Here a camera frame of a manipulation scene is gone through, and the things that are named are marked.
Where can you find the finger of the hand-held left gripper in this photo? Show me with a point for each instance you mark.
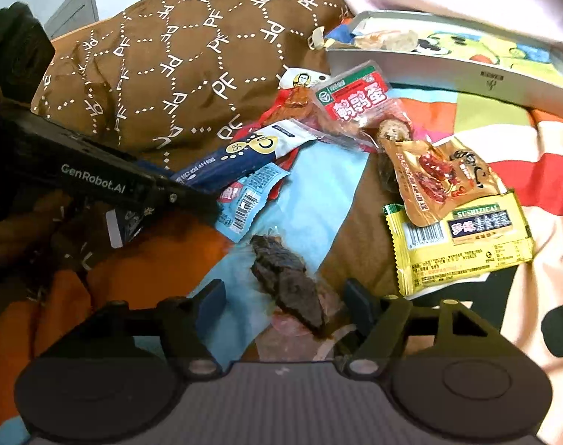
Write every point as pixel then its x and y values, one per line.
pixel 188 197

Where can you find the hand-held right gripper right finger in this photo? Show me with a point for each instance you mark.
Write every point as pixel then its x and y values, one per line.
pixel 358 300

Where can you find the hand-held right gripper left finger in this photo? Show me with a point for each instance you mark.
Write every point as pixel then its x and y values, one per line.
pixel 213 297

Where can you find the light blue snack packet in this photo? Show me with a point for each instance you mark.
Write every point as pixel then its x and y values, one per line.
pixel 249 199

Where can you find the dark jerky clear packet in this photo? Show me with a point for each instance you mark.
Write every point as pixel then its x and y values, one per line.
pixel 290 292

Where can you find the white and blue stick packet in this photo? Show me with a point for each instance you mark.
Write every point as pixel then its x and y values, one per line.
pixel 258 148

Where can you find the yellow snack packet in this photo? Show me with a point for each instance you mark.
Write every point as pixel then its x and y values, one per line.
pixel 448 264

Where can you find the gold snack packet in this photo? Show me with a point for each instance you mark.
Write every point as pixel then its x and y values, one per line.
pixel 429 181

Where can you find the red label egg packet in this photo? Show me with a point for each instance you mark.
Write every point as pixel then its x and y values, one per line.
pixel 355 102

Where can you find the grey shallow box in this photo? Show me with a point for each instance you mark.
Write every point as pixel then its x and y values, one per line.
pixel 425 67

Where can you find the pink sausage packet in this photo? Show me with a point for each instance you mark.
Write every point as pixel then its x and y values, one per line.
pixel 295 344

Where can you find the large red snack packet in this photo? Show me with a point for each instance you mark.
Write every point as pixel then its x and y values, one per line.
pixel 268 118

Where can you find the brown quilt with white print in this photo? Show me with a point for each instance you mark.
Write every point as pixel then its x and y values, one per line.
pixel 170 55

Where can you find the grey door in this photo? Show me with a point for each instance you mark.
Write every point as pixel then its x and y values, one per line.
pixel 77 9

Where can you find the white top tofu packet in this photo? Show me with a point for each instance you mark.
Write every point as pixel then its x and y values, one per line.
pixel 301 84

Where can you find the cream wrapper piece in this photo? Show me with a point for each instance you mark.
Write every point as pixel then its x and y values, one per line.
pixel 316 37

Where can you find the colourful printed bedsheet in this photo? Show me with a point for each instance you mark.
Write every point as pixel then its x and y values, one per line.
pixel 555 171

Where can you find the beige cracker packet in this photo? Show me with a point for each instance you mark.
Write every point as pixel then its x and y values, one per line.
pixel 385 39

